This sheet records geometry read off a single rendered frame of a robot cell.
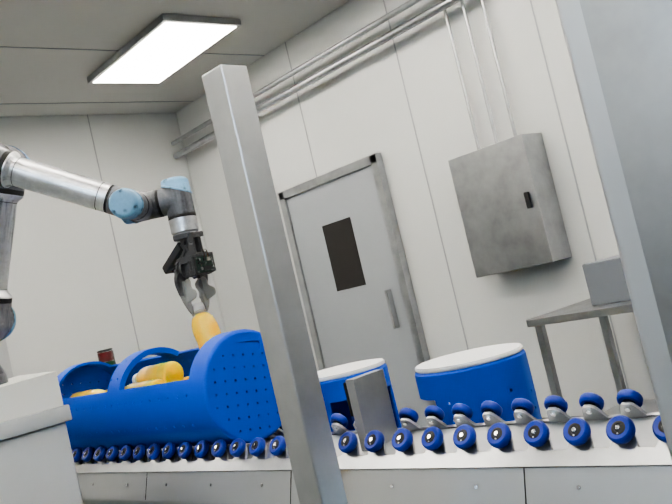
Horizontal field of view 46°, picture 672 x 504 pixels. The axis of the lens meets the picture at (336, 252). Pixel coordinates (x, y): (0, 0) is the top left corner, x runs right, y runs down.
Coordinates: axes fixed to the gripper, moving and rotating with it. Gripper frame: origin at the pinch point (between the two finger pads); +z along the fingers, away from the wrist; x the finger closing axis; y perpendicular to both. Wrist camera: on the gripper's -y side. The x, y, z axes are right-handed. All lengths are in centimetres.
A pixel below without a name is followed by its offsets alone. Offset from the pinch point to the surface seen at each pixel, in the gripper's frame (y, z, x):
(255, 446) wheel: 27.3, 34.8, -11.6
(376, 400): 58, 29, 0
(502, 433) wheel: 96, 34, -11
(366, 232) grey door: -235, -37, 337
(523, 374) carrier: 69, 33, 40
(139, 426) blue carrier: -17.1, 27.6, -14.1
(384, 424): 58, 34, 1
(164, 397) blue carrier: -0.7, 20.5, -15.0
